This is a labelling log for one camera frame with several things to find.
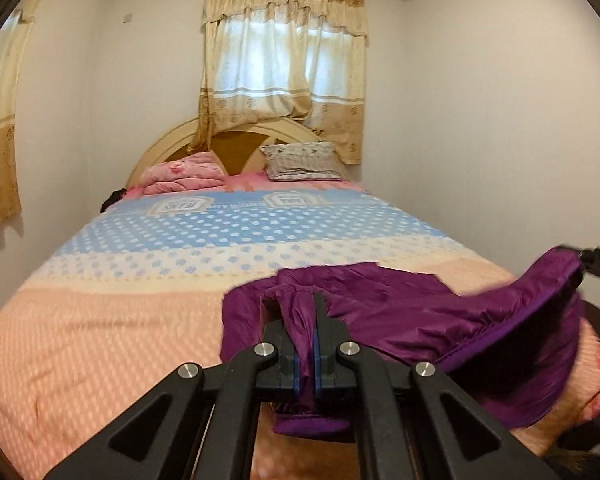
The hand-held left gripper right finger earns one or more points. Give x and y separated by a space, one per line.
321 380

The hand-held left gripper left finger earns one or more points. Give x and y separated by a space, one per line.
294 382

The purple hooded puffer jacket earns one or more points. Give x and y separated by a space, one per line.
405 320

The bed with polka-dot quilt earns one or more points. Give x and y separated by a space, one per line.
130 280

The striped pillow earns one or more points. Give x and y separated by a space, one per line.
302 162

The pink folded blanket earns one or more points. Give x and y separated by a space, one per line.
185 177

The black cloth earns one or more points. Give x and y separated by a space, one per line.
114 200

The cream arched bed headboard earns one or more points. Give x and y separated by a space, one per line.
165 142

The beige floral valance curtain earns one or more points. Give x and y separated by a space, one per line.
280 60

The beige floral side curtain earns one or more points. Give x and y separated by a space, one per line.
0 160

